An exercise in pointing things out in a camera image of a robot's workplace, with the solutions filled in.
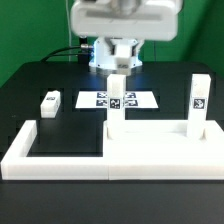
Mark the white desk top tray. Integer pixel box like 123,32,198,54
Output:
103,120,224,165

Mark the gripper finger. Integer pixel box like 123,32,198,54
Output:
130,39,144,58
105,37,116,56

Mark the fiducial marker plate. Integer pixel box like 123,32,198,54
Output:
75,91,159,109

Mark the black cable with connector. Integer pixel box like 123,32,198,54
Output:
40,43,95,62

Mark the white U-shaped fence frame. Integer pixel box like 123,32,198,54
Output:
1,120,224,180

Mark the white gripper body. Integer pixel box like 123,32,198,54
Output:
71,0,183,41

